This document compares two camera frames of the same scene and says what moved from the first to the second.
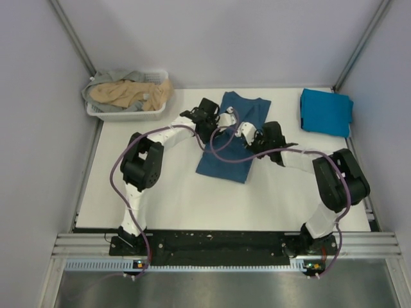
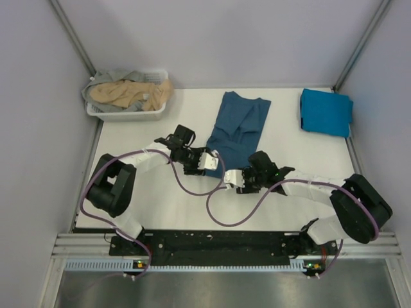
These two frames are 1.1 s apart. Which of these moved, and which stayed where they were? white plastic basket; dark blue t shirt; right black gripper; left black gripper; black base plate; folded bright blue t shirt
Moved: right black gripper; left black gripper
Stayed: black base plate; white plastic basket; folded bright blue t shirt; dark blue t shirt
